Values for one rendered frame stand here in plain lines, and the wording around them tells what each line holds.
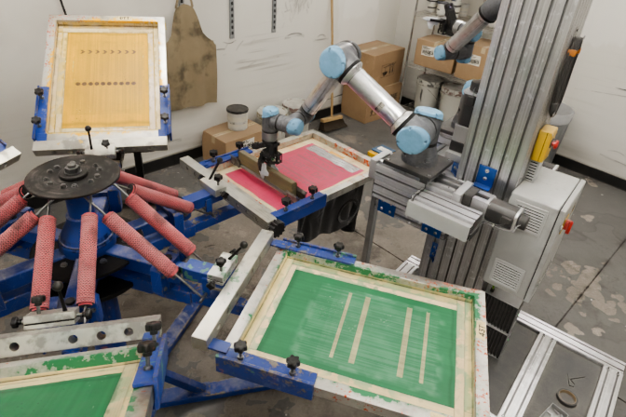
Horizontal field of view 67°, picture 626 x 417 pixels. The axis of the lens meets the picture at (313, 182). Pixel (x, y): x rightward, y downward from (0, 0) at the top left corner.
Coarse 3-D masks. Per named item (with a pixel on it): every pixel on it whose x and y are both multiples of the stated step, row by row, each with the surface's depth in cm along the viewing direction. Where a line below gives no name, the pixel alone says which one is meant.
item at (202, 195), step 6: (198, 192) 206; (204, 192) 207; (186, 198) 201; (192, 198) 201; (198, 198) 202; (204, 198) 203; (216, 198) 208; (222, 198) 211; (198, 204) 203; (204, 204) 205
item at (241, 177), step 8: (312, 144) 274; (288, 152) 264; (296, 152) 264; (312, 152) 266; (240, 168) 244; (232, 176) 237; (240, 176) 237; (248, 176) 238; (240, 184) 230; (248, 184) 231; (256, 184) 231; (264, 184) 232
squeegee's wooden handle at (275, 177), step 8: (240, 152) 237; (240, 160) 239; (248, 160) 234; (256, 160) 230; (256, 168) 231; (272, 168) 224; (272, 176) 223; (280, 176) 219; (280, 184) 220; (288, 184) 216; (296, 184) 216
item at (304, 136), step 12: (312, 132) 280; (288, 144) 269; (336, 144) 268; (360, 156) 258; (348, 180) 235; (360, 180) 236; (372, 180) 243; (240, 192) 218; (324, 192) 223; (336, 192) 225
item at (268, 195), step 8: (328, 160) 259; (344, 168) 252; (288, 176) 241; (336, 176) 244; (344, 176) 245; (320, 184) 236; (328, 184) 236; (256, 192) 226; (264, 192) 226; (272, 192) 227; (264, 200) 220; (272, 200) 220; (280, 200) 221
